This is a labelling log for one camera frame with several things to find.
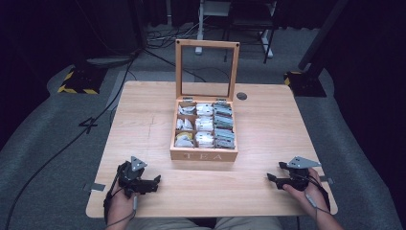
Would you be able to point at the person's left hand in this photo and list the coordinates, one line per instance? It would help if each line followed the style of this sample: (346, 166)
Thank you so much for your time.
(121, 207)

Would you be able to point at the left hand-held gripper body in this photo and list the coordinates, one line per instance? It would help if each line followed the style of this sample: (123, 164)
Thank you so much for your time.
(132, 179)

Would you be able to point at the wooden tea box with lid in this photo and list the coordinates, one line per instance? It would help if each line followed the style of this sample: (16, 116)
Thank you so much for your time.
(204, 155)

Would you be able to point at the group of white tea bags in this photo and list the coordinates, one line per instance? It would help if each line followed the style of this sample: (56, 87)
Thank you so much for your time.
(204, 124)

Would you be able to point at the white metal stand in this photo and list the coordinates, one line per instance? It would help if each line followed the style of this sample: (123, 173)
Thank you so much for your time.
(200, 28)

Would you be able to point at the yellow tea bag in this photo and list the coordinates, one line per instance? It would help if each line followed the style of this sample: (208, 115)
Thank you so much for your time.
(186, 135)

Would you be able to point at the dark slanted stand pole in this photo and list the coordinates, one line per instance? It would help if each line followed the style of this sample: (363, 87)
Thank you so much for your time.
(322, 32)

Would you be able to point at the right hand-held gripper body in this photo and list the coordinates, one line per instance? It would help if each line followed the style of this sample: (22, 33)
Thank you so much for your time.
(298, 180)

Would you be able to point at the grey tape strip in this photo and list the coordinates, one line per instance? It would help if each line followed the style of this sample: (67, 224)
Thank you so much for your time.
(95, 187)
(327, 180)

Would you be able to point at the person's right hand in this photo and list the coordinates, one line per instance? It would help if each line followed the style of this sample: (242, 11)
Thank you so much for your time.
(314, 198)

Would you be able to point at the black yellow-striped stand base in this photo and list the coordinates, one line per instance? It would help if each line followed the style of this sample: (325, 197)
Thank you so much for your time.
(306, 84)
(81, 81)

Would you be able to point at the black metal frame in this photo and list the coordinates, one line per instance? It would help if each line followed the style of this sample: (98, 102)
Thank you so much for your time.
(252, 22)

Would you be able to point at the round table grommet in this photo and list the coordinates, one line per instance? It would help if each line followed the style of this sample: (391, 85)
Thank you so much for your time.
(241, 96)

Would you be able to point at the group of grey-green tea bags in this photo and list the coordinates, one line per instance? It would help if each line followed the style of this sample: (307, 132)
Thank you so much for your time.
(223, 122)

